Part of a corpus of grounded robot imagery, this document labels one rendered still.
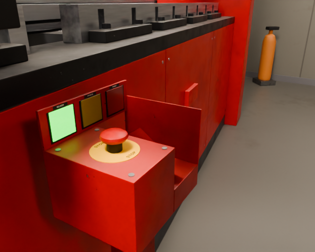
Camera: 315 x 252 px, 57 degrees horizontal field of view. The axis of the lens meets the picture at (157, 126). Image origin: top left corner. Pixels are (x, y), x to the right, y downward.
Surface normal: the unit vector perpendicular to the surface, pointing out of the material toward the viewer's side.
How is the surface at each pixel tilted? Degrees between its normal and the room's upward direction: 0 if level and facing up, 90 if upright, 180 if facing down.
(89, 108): 90
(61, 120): 90
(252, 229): 0
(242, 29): 90
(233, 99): 90
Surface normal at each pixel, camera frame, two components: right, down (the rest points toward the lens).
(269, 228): 0.00, -0.92
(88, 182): -0.51, 0.33
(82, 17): 0.92, 0.15
